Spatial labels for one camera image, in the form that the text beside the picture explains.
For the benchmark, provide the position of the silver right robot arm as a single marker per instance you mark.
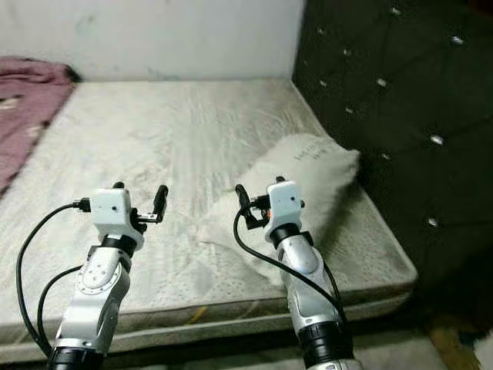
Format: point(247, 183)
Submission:
point(308, 285)

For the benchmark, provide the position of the white pillow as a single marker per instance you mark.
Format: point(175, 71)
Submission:
point(316, 166)

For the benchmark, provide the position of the white quilted mattress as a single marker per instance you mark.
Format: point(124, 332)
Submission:
point(162, 139)

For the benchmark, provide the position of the purple cartoon print blanket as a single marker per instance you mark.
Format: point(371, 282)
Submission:
point(27, 100)

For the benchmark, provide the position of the dark tufted headboard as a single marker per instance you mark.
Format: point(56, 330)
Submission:
point(393, 77)

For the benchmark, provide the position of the white torn paper sheet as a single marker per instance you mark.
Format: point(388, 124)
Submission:
point(485, 354)

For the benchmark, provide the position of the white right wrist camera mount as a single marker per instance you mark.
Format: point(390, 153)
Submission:
point(285, 200)

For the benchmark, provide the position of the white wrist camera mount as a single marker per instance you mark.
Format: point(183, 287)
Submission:
point(110, 210)
point(285, 200)

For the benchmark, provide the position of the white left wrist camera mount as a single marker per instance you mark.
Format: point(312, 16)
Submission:
point(110, 210)

